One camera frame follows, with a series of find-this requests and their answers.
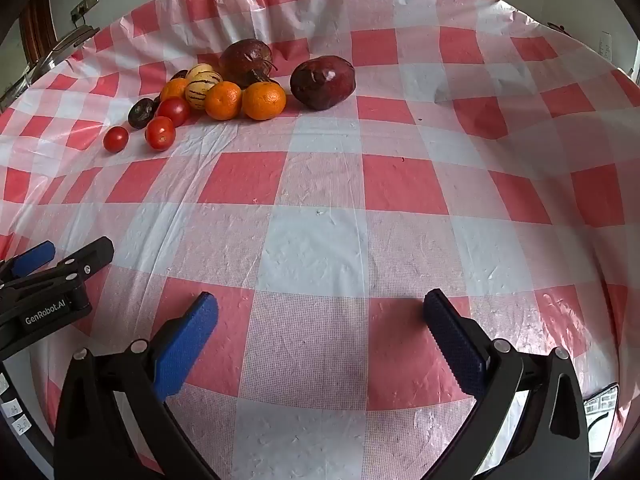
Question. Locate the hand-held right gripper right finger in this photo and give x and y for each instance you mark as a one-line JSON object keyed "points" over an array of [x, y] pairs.
{"points": [[455, 345]]}

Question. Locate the red white checkered tablecloth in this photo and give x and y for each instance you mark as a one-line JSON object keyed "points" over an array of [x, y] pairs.
{"points": [[320, 240]]}

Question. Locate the brown wooden door frame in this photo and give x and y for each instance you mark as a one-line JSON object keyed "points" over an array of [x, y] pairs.
{"points": [[37, 25]]}

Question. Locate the white patterned object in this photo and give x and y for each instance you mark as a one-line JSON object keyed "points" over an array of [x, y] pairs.
{"points": [[600, 405]]}

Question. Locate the dark passion fruit back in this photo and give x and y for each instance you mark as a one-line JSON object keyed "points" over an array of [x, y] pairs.
{"points": [[179, 75]]}

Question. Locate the dark red apple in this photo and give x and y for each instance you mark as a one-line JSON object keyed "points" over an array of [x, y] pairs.
{"points": [[245, 57], [322, 84]]}

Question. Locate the metal wall socket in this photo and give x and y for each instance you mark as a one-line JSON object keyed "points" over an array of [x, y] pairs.
{"points": [[85, 6]]}

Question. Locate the red tomato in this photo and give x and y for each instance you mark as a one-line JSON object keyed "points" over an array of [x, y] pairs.
{"points": [[116, 139], [173, 111], [160, 133]]}

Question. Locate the white wall socket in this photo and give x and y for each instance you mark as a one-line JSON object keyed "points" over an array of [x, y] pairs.
{"points": [[605, 45]]}

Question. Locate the small orange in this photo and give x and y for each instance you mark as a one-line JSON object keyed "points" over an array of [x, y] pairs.
{"points": [[264, 101], [223, 101], [172, 91]]}

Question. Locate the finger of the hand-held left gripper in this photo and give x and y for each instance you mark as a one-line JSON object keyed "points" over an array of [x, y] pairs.
{"points": [[95, 255], [35, 256]]}

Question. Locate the black wok with lid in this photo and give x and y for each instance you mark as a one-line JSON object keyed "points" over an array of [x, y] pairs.
{"points": [[559, 27]]}

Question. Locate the striped yellow pepino melon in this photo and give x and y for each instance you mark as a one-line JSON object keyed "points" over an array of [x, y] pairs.
{"points": [[200, 71], [196, 91]]}

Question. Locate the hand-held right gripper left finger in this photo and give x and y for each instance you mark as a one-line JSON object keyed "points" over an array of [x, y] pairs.
{"points": [[190, 340]]}

